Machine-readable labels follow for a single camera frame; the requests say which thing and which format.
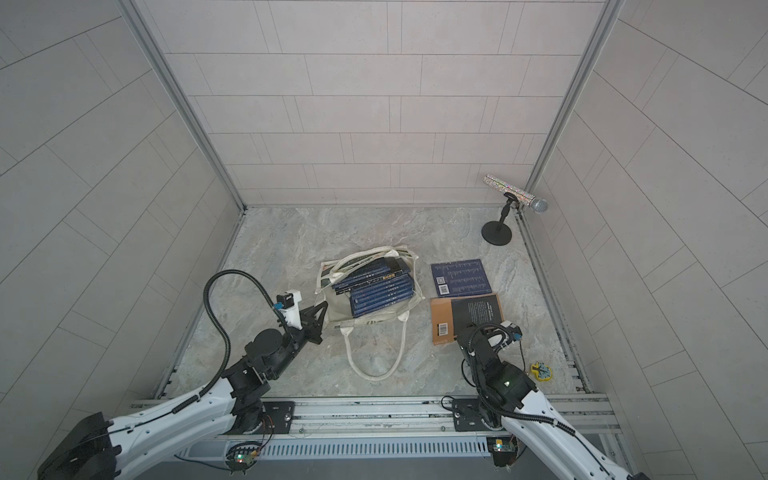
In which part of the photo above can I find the small yellow blue toy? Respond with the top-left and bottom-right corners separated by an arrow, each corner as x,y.
529,361 -> 553,382

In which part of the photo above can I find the brown and black book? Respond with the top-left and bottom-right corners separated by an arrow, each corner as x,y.
430,293 -> 504,345

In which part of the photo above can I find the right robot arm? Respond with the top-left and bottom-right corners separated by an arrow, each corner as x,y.
457,322 -> 647,479

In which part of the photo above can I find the aluminium mounting rail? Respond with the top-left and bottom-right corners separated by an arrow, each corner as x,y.
113,392 -> 622,463

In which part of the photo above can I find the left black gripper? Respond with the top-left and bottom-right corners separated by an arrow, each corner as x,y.
270,301 -> 330,380

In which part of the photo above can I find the stack of blue books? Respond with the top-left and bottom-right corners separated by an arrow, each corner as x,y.
333,257 -> 415,318

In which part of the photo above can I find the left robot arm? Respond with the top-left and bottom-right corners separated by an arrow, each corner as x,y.
37,269 -> 328,479

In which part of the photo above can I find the floral canvas tote bag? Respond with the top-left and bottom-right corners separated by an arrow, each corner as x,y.
315,245 -> 425,382

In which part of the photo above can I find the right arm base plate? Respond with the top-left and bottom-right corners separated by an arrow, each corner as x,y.
448,397 -> 504,432

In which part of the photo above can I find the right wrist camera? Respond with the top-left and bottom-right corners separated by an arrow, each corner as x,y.
489,321 -> 522,349

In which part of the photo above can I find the glitter microphone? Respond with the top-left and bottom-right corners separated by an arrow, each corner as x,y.
483,174 -> 549,214

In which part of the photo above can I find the right circuit board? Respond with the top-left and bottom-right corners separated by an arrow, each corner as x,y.
486,436 -> 519,468

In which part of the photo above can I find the black microphone stand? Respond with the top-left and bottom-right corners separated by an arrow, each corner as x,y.
481,192 -> 519,246

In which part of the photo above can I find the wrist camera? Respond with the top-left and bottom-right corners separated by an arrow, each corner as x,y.
489,321 -> 522,349
275,290 -> 302,330

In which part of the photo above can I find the circuit board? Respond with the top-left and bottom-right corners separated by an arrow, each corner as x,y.
225,441 -> 263,475
486,436 -> 519,468

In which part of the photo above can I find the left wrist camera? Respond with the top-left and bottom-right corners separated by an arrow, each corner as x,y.
275,290 -> 302,330

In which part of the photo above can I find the left circuit board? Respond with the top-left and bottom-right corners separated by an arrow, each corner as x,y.
225,441 -> 263,475

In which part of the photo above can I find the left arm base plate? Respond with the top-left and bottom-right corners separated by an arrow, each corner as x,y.
228,401 -> 296,436

